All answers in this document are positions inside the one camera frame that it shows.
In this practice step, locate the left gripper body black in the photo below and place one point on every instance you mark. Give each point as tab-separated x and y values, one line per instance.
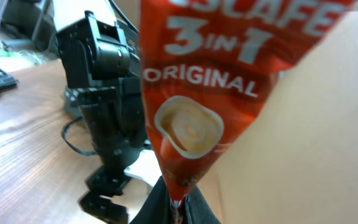
102	187

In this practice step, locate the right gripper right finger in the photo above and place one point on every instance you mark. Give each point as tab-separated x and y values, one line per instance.
197	210

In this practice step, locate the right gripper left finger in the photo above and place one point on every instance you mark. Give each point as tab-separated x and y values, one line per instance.
155	209

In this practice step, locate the red stick sachet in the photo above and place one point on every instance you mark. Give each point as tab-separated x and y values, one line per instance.
208	67

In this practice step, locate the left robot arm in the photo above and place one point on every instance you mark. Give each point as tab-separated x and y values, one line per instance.
70	127

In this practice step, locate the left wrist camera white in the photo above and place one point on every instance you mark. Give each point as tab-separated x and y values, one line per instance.
145	168

